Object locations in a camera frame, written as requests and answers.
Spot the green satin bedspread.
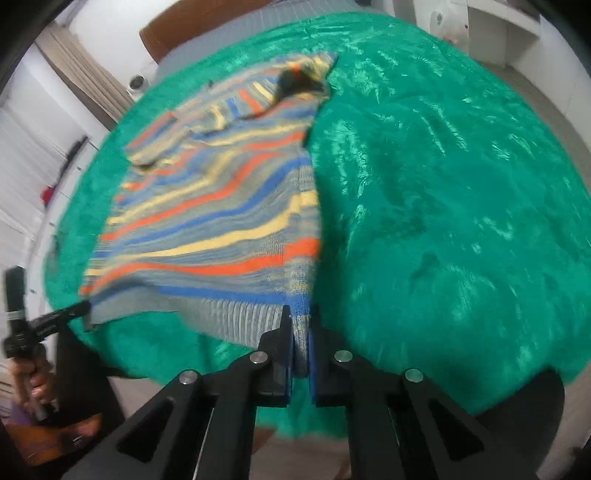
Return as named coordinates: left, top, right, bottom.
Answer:
left=44, top=13, right=590, bottom=414

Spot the brown wooden headboard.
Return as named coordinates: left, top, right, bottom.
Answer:
left=139, top=0, right=270, bottom=63

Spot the striped knit sweater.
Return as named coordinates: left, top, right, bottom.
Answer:
left=79, top=52, right=337, bottom=375

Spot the red item on cabinet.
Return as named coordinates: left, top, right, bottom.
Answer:
left=40, top=186, right=55, bottom=208

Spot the white drawer cabinet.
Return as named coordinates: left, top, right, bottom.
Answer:
left=8, top=136, right=98, bottom=318

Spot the beige curtain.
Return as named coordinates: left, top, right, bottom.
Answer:
left=35, top=21, right=133, bottom=131

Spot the small white fan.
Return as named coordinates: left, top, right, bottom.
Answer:
left=126, top=75, right=150, bottom=101

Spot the black item on cabinet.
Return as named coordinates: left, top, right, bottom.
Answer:
left=58, top=136, right=89, bottom=179

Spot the white built-in desk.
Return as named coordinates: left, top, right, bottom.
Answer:
left=413, top=0, right=544, bottom=68

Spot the person's left hand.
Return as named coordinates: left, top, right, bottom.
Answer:
left=9, top=346, right=56, bottom=414

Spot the white plastic bag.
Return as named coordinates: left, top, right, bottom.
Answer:
left=429, top=3, right=469, bottom=46

